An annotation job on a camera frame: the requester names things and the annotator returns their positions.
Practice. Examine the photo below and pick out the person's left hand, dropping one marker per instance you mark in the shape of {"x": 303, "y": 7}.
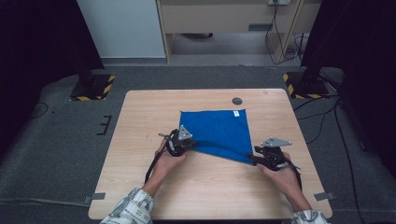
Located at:
{"x": 166, "y": 168}

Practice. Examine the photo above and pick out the black striped stand base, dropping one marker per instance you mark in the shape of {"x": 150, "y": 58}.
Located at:
{"x": 93, "y": 88}
{"x": 306, "y": 85}

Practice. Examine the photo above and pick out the person's right hand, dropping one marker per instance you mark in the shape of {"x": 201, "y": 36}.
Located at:
{"x": 285, "y": 180}

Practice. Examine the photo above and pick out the grey round table grommet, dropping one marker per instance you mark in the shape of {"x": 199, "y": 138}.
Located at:
{"x": 237, "y": 101}

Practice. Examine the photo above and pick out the white power strip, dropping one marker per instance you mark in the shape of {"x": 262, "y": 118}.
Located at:
{"x": 279, "y": 2}

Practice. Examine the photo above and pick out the light wooden desk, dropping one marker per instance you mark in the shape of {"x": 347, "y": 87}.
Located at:
{"x": 218, "y": 18}

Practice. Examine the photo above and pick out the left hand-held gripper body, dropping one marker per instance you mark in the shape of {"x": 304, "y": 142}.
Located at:
{"x": 178, "y": 144}

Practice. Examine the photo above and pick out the grey tape strip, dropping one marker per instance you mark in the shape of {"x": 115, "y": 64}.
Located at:
{"x": 95, "y": 197}
{"x": 324, "y": 196}

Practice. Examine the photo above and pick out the blue cloth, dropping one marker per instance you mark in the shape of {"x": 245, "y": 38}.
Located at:
{"x": 219, "y": 133}

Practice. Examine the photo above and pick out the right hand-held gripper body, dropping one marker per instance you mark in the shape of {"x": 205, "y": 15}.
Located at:
{"x": 274, "y": 155}

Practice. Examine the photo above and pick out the white panel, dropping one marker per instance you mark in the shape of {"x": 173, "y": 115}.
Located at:
{"x": 121, "y": 28}

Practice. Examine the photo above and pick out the black curtain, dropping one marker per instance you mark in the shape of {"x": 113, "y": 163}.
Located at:
{"x": 37, "y": 46}
{"x": 358, "y": 62}

